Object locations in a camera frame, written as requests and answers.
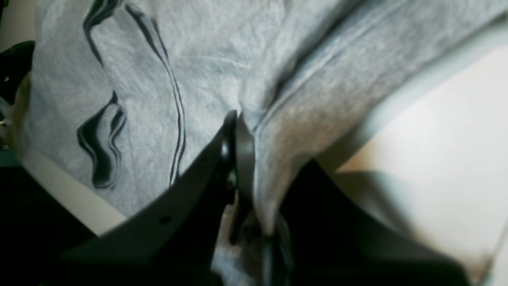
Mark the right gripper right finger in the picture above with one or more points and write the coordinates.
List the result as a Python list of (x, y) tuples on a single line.
[(325, 239)]

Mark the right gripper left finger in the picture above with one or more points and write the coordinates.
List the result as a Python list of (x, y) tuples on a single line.
[(171, 242)]

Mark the grey T-shirt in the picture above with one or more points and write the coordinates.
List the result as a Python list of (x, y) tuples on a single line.
[(125, 94)]

